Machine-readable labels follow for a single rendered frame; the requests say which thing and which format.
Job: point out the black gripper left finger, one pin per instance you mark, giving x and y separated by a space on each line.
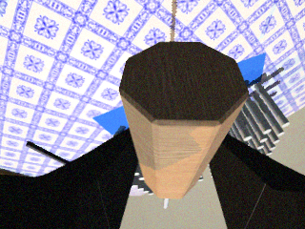
90 192

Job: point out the black thin rod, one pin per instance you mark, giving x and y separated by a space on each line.
45 153

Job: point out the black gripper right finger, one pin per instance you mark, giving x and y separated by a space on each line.
255 191

